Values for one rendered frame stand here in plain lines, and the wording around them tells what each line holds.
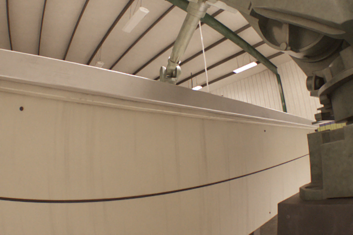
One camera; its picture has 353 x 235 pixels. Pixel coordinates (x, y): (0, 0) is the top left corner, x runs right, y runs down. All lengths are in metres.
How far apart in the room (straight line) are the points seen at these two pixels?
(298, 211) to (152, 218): 0.36
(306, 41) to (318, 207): 0.48
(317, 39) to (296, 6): 0.19
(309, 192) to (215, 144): 0.37
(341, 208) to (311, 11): 0.40
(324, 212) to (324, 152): 0.13
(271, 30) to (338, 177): 0.56
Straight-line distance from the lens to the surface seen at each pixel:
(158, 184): 0.54
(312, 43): 0.66
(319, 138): 0.57
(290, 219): 0.50
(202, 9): 1.67
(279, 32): 0.76
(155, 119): 0.55
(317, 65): 0.78
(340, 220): 0.45
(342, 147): 0.46
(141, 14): 6.07
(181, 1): 7.24
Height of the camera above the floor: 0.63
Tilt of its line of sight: 16 degrees up
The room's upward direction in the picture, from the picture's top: 3 degrees counter-clockwise
